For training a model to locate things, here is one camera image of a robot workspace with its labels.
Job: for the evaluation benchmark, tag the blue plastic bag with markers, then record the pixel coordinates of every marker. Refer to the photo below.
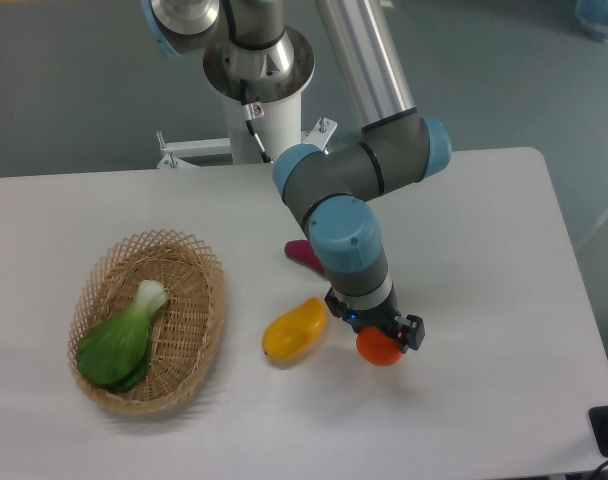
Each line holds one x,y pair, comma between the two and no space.
593,17

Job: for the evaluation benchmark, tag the yellow mango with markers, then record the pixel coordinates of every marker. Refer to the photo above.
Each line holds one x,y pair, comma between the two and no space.
293,334

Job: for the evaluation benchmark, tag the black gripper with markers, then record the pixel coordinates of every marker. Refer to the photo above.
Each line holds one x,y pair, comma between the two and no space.
409,329

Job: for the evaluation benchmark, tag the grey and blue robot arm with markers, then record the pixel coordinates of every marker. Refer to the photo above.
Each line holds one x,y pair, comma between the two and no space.
328,192

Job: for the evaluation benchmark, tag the woven wicker basket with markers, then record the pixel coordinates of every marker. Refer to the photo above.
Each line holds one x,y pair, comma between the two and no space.
186,330

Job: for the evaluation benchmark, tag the green bok choy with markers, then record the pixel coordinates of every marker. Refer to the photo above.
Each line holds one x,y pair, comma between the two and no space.
115,355

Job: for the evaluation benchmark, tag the purple sweet potato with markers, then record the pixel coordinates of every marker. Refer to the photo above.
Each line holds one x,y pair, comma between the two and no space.
302,253

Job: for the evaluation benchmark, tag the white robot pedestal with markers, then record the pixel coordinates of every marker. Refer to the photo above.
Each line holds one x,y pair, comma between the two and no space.
261,92

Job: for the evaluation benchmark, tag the orange fruit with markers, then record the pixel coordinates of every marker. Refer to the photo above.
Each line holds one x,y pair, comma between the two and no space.
377,348

